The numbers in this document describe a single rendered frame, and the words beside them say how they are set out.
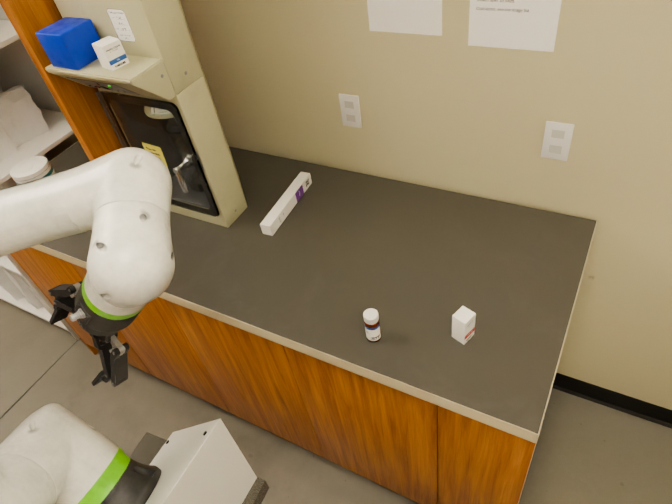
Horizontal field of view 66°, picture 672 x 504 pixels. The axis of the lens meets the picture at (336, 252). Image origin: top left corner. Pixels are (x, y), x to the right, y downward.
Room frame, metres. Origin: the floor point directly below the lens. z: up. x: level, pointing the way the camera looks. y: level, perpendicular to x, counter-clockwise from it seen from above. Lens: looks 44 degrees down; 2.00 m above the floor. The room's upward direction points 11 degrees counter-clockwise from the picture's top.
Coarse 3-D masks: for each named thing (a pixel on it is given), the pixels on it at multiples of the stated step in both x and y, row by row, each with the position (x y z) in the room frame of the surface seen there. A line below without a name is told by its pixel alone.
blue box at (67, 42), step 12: (60, 24) 1.40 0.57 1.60; (72, 24) 1.38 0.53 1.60; (84, 24) 1.38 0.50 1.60; (48, 36) 1.35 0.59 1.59; (60, 36) 1.32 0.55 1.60; (72, 36) 1.35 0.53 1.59; (84, 36) 1.37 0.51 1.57; (96, 36) 1.40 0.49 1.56; (48, 48) 1.37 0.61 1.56; (60, 48) 1.34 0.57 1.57; (72, 48) 1.33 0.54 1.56; (84, 48) 1.36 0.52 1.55; (60, 60) 1.35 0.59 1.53; (72, 60) 1.32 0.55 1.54; (84, 60) 1.35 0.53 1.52
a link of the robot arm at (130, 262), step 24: (96, 216) 0.56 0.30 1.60; (120, 216) 0.55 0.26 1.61; (144, 216) 0.56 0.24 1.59; (168, 216) 0.58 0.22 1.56; (96, 240) 0.52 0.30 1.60; (120, 240) 0.51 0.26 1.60; (144, 240) 0.51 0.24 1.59; (168, 240) 0.54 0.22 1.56; (96, 264) 0.49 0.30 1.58; (120, 264) 0.48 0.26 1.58; (144, 264) 0.48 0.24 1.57; (168, 264) 0.50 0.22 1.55; (96, 288) 0.48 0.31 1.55; (120, 288) 0.47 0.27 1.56; (144, 288) 0.47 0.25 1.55; (96, 312) 0.50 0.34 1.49; (120, 312) 0.49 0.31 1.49
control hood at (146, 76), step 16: (96, 64) 1.34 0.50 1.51; (128, 64) 1.30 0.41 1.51; (144, 64) 1.28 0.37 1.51; (160, 64) 1.29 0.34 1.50; (96, 80) 1.30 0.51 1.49; (112, 80) 1.24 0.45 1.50; (128, 80) 1.21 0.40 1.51; (144, 80) 1.23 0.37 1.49; (160, 80) 1.27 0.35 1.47; (160, 96) 1.26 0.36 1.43
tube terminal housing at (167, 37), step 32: (64, 0) 1.46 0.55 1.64; (96, 0) 1.39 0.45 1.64; (128, 0) 1.32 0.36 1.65; (160, 0) 1.34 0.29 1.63; (160, 32) 1.32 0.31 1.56; (192, 64) 1.37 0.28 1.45; (192, 96) 1.34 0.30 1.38; (192, 128) 1.30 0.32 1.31; (224, 160) 1.36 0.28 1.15; (224, 192) 1.33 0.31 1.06; (224, 224) 1.30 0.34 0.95
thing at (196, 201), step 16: (112, 96) 1.44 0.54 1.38; (128, 96) 1.39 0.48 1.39; (112, 112) 1.46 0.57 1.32; (128, 112) 1.41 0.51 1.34; (144, 112) 1.37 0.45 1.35; (160, 112) 1.33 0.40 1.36; (176, 112) 1.29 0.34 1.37; (128, 128) 1.43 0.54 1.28; (144, 128) 1.39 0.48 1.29; (160, 128) 1.35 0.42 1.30; (176, 128) 1.31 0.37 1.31; (128, 144) 1.46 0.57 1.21; (160, 144) 1.37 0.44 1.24; (176, 144) 1.32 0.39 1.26; (176, 160) 1.34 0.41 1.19; (192, 160) 1.30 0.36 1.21; (192, 176) 1.32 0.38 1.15; (176, 192) 1.38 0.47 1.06; (192, 192) 1.34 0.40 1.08; (208, 192) 1.29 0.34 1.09; (192, 208) 1.36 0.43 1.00; (208, 208) 1.31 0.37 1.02
